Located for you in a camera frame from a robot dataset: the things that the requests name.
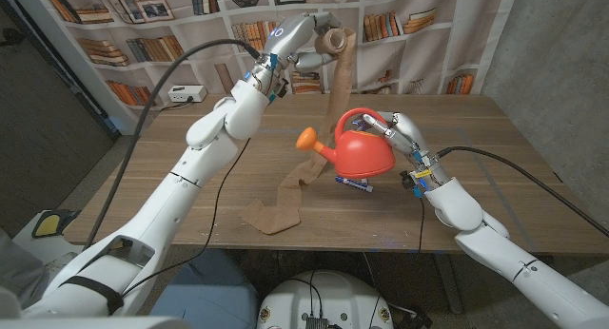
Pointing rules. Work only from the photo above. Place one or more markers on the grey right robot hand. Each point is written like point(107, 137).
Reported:
point(409, 141)

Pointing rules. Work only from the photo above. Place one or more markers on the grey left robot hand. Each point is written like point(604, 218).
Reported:
point(295, 44)

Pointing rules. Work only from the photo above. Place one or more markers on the red watering can orange spout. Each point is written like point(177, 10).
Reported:
point(361, 153)

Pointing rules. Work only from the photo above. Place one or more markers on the tan adhesive wrap strip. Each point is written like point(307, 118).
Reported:
point(328, 101)

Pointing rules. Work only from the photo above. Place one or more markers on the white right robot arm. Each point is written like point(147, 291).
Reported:
point(485, 234)

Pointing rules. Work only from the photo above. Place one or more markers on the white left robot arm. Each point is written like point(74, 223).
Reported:
point(181, 177)

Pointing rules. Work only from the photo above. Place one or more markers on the white pen dark blue cap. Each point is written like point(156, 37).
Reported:
point(354, 183)

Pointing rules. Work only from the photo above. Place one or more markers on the printed bookshelf backdrop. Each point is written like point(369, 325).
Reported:
point(404, 34)

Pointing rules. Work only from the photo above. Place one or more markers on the white power strip box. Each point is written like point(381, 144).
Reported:
point(185, 93)

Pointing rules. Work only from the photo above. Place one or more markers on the grey table leg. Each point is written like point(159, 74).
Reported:
point(449, 286)

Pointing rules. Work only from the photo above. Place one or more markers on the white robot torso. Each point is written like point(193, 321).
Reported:
point(333, 300)

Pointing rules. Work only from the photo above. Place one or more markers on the blue grey base cover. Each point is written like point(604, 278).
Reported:
point(209, 291)

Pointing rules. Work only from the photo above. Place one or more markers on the dark perforated panel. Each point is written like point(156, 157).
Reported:
point(38, 129)

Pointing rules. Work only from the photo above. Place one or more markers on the yellow black foot pedal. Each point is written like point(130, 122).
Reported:
point(47, 223)

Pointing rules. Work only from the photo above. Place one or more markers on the white floor board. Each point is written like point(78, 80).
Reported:
point(43, 248)

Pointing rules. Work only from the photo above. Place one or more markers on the person in grey trousers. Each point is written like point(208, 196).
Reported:
point(19, 272)

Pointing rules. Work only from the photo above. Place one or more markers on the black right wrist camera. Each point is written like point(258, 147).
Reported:
point(408, 180)

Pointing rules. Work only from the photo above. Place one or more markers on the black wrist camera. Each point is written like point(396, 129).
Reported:
point(408, 180)
point(280, 89)

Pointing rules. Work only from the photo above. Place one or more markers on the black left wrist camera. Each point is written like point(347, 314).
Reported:
point(280, 89)

